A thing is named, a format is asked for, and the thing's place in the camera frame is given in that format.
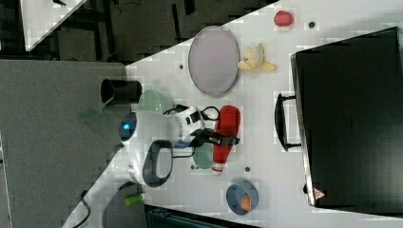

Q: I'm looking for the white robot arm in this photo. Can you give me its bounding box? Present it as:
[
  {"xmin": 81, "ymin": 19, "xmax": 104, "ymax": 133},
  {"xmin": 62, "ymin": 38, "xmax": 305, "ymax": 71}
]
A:
[{"xmin": 62, "ymin": 104, "xmax": 240, "ymax": 228}]

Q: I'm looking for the white table in background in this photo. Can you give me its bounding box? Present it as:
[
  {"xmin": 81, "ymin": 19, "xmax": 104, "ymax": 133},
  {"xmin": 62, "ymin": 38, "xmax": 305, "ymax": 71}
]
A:
[{"xmin": 19, "ymin": 0, "xmax": 88, "ymax": 51}]

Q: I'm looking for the blue cup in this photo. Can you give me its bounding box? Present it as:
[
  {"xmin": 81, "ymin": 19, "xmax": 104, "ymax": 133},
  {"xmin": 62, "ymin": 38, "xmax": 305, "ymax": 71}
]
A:
[{"xmin": 225, "ymin": 180, "xmax": 259, "ymax": 216}]

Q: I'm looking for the green cup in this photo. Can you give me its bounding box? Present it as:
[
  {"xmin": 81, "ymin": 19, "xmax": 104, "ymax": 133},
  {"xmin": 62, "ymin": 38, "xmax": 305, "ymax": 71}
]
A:
[{"xmin": 193, "ymin": 143, "xmax": 214, "ymax": 169}]

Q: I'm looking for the orange toy in cup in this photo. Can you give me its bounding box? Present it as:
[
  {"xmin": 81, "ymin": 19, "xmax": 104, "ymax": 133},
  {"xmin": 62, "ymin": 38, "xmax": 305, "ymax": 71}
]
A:
[{"xmin": 240, "ymin": 195, "xmax": 252, "ymax": 211}]

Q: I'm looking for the red plush strawberry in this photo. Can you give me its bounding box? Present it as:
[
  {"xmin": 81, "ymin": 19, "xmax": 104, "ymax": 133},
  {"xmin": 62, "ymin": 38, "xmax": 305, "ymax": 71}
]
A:
[{"xmin": 274, "ymin": 10, "xmax": 295, "ymax": 27}]

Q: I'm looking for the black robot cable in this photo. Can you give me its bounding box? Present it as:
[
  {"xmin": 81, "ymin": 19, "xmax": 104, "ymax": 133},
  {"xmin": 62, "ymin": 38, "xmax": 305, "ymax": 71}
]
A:
[{"xmin": 71, "ymin": 189, "xmax": 92, "ymax": 228}]

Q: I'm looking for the green marker near base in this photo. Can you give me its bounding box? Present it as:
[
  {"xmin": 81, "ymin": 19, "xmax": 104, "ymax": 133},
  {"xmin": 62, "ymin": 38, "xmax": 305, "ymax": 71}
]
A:
[{"xmin": 124, "ymin": 194, "xmax": 143, "ymax": 206}]

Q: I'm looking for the black oven with handle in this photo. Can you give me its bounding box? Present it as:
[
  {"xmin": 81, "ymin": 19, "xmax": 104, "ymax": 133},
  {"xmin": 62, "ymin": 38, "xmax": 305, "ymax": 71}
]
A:
[{"xmin": 290, "ymin": 27, "xmax": 403, "ymax": 218}]

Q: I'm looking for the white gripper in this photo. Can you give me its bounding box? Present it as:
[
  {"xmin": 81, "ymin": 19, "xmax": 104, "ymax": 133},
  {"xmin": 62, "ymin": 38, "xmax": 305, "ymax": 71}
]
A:
[{"xmin": 175, "ymin": 106, "xmax": 240, "ymax": 147}]

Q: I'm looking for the black cylinder on floor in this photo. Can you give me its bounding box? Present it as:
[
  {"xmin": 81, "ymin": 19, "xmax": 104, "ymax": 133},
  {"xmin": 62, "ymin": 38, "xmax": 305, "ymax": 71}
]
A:
[{"xmin": 100, "ymin": 79, "xmax": 143, "ymax": 105}]

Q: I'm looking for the light green bowl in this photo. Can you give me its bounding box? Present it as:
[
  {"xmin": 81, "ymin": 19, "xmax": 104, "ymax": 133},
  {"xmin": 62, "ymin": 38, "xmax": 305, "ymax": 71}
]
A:
[{"xmin": 138, "ymin": 90, "xmax": 173, "ymax": 114}]

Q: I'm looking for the yellow plush banana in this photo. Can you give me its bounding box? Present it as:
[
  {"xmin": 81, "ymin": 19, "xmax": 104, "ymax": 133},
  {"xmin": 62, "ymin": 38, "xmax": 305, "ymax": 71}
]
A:
[{"xmin": 238, "ymin": 44, "xmax": 277, "ymax": 71}]

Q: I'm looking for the grey round plate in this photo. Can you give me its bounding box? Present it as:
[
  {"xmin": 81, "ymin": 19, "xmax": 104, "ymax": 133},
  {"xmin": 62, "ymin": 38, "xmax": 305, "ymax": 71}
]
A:
[{"xmin": 188, "ymin": 26, "xmax": 240, "ymax": 98}]

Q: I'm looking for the red plush ketchup bottle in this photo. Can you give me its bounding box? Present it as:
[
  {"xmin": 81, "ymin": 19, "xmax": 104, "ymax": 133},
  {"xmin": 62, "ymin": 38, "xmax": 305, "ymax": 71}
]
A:
[{"xmin": 211, "ymin": 105, "xmax": 240, "ymax": 176}]

